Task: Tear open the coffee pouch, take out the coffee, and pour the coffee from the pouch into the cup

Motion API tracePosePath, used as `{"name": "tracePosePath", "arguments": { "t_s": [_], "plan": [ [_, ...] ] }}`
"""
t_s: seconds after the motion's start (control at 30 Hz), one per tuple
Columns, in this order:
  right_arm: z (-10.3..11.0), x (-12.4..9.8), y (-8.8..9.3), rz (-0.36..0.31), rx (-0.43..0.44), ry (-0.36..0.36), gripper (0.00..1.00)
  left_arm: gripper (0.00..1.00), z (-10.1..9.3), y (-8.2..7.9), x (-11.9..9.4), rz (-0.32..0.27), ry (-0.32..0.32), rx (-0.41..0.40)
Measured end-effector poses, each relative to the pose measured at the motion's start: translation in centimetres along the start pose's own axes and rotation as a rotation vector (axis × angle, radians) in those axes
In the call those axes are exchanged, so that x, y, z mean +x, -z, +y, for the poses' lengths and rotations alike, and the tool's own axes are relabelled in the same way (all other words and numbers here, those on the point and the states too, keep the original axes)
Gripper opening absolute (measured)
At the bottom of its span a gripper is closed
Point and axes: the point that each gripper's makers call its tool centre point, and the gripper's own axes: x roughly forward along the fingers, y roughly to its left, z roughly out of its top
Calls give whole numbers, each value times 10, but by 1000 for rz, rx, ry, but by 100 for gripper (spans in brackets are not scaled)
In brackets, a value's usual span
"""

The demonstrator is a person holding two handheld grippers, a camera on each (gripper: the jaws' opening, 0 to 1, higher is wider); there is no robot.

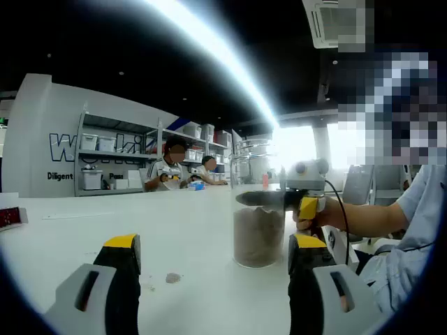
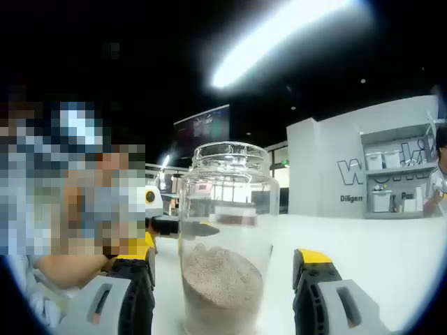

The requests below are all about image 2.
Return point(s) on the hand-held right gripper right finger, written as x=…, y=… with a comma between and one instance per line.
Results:
x=314, y=296

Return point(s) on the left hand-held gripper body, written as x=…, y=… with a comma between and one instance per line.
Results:
x=153, y=209

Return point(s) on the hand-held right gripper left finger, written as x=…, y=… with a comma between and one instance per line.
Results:
x=136, y=300

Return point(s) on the pile of red coffee pouches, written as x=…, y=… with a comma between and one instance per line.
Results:
x=235, y=220

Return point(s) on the brown coffee powder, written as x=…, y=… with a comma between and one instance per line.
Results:
x=220, y=279

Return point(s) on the clear glass jar cup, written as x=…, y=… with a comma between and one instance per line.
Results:
x=227, y=181

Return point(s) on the dark hanging screen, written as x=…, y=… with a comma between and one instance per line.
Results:
x=202, y=132

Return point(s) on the person's light shirt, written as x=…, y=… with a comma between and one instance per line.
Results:
x=38, y=300

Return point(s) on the tall white storage bin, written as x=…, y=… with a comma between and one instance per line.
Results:
x=381, y=201

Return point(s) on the glass partition windows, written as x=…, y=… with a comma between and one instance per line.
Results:
x=279, y=181

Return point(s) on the grey shelf unit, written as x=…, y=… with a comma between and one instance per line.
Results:
x=394, y=174

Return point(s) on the long ceiling light strip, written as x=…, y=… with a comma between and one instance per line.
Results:
x=279, y=38

